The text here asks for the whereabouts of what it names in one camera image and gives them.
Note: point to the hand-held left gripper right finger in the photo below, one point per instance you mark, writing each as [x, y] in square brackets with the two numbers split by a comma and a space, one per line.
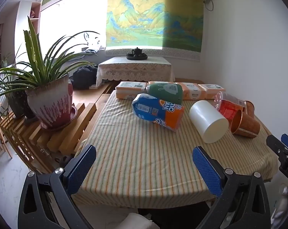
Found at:
[207, 171]

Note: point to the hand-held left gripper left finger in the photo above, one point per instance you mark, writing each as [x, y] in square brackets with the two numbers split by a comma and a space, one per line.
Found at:
[83, 169]

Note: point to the white cup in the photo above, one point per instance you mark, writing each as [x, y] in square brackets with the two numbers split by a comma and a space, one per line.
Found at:
[205, 119]

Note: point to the copper cup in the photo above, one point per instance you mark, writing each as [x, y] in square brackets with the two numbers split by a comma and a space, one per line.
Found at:
[247, 125]
[250, 107]

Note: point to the clear red label plastic cup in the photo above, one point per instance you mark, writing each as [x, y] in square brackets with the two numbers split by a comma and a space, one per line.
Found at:
[228, 106]

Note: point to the wooden slatted rack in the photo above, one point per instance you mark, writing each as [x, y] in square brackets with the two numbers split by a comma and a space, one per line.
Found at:
[63, 138]

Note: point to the white plastic bag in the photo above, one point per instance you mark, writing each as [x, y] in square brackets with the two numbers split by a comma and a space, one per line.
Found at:
[282, 205]

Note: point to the striped tablecloth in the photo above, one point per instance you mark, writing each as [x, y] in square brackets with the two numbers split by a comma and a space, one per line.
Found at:
[134, 159]

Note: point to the pink plant saucer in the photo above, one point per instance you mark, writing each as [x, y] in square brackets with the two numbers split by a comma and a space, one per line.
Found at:
[72, 114]

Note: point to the blue and orange snack packet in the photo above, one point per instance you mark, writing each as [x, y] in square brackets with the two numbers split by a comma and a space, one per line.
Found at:
[158, 113]

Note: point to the potted plant in glazed pot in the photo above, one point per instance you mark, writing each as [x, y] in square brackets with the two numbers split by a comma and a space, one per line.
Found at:
[51, 100]

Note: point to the white cloth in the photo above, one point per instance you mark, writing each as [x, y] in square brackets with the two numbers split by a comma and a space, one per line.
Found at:
[139, 221]

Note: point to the green bottle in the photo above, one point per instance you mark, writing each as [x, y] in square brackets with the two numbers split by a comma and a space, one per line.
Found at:
[166, 91]

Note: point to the dark cloth bag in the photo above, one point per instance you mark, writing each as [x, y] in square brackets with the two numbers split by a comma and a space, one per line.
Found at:
[84, 77]

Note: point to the potted plant in dark pot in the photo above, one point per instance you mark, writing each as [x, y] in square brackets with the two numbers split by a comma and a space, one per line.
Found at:
[17, 103]

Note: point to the small table with lace cloth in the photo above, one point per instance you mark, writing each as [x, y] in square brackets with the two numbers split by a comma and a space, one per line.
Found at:
[134, 70]

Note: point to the open book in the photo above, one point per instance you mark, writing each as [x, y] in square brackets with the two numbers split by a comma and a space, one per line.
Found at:
[92, 50]

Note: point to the black tea tray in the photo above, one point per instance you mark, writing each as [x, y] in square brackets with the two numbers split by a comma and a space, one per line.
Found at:
[137, 57]

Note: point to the black teapot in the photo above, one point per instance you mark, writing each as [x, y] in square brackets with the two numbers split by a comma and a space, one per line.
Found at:
[136, 51]

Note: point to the landscape wall hanging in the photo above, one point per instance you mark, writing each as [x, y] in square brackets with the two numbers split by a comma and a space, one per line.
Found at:
[153, 16]

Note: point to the white wall shelf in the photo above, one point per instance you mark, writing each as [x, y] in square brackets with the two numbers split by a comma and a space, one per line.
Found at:
[27, 14]

